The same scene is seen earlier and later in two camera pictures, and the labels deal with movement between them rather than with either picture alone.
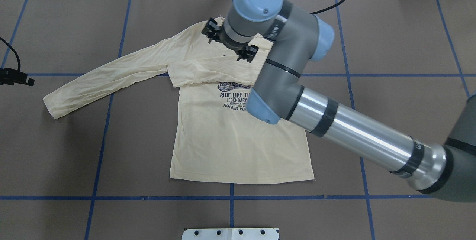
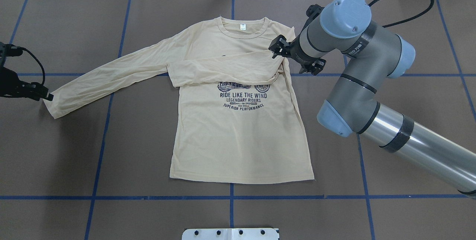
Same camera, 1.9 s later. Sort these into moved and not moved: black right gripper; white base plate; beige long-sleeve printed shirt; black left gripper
Moved: black right gripper; black left gripper
Not moved: beige long-sleeve printed shirt; white base plate
